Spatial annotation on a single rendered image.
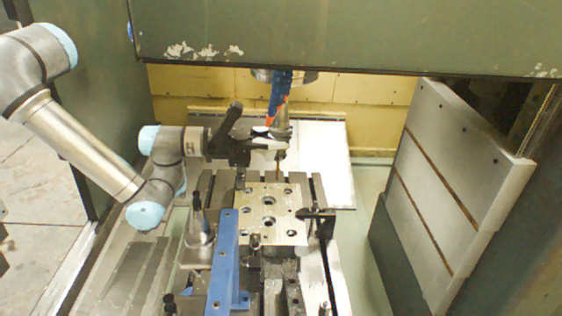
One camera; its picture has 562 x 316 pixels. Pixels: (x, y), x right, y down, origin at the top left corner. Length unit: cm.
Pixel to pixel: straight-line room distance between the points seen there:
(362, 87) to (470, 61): 147
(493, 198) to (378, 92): 128
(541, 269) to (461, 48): 48
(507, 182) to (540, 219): 8
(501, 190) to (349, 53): 47
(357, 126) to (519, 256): 138
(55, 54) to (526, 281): 107
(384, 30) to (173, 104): 165
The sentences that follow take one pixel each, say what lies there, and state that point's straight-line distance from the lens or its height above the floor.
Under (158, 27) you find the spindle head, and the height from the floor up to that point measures 165.
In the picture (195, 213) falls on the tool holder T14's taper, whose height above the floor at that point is 129.
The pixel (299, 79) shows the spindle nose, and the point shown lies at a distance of 72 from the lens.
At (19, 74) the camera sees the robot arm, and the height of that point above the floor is 149.
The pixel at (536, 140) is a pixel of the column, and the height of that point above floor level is 145.
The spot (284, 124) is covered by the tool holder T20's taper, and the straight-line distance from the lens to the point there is 82.
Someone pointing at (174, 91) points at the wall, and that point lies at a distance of 196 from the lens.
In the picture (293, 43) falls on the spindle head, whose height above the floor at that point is 164.
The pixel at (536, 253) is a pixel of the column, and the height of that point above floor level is 128.
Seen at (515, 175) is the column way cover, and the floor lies 139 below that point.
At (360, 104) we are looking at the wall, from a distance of 200.
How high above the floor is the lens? 175
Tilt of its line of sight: 34 degrees down
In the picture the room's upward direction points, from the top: 4 degrees clockwise
